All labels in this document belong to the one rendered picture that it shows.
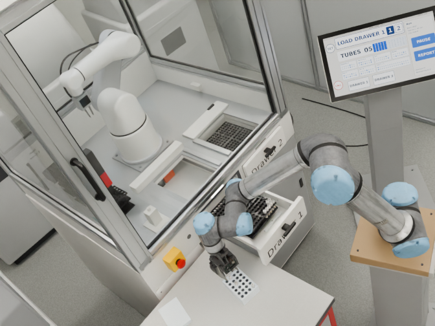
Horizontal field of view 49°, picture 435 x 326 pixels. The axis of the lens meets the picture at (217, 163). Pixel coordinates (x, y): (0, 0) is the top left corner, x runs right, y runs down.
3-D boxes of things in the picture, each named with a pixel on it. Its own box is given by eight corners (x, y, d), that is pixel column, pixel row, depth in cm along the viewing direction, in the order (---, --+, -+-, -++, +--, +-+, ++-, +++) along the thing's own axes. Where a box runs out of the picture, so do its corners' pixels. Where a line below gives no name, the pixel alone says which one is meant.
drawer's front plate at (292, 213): (307, 213, 196) (303, 196, 188) (266, 266, 183) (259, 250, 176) (303, 211, 197) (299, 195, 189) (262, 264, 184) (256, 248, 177)
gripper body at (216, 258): (224, 278, 173) (215, 260, 165) (210, 264, 179) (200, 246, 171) (240, 264, 176) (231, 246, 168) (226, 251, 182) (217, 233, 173)
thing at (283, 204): (300, 212, 195) (298, 202, 191) (264, 259, 184) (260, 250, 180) (228, 180, 220) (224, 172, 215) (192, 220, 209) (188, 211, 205)
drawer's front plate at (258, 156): (286, 142, 228) (282, 125, 221) (250, 184, 216) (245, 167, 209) (283, 141, 229) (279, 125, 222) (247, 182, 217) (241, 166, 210)
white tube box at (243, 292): (260, 290, 183) (257, 285, 181) (244, 305, 181) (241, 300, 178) (239, 271, 192) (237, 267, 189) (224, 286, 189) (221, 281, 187)
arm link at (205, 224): (213, 226, 156) (189, 229, 158) (223, 246, 163) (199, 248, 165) (215, 207, 161) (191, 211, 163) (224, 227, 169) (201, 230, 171)
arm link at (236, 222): (248, 198, 162) (217, 203, 164) (248, 226, 154) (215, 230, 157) (254, 212, 167) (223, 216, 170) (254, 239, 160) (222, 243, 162)
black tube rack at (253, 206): (279, 211, 198) (276, 202, 194) (254, 242, 191) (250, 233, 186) (239, 193, 212) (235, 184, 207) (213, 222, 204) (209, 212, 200)
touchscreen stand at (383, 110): (445, 230, 263) (454, 83, 195) (362, 245, 272) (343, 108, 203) (416, 167, 299) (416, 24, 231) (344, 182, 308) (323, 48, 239)
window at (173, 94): (274, 112, 219) (215, -110, 155) (147, 249, 183) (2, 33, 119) (273, 112, 220) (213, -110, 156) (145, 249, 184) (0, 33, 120)
